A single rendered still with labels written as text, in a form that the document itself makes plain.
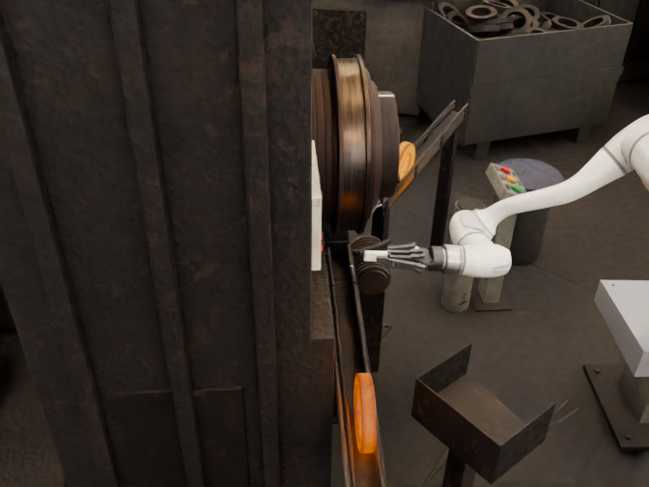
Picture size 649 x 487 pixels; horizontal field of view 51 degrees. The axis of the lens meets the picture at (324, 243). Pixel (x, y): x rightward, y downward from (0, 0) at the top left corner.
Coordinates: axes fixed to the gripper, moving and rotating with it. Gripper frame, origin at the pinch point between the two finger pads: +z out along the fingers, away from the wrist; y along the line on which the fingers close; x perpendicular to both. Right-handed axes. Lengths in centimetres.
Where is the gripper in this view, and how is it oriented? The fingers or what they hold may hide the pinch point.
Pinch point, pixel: (375, 256)
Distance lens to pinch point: 206.0
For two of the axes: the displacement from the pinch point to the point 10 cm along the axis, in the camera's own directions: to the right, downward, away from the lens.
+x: 1.0, -8.2, -5.7
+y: -0.7, -5.8, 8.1
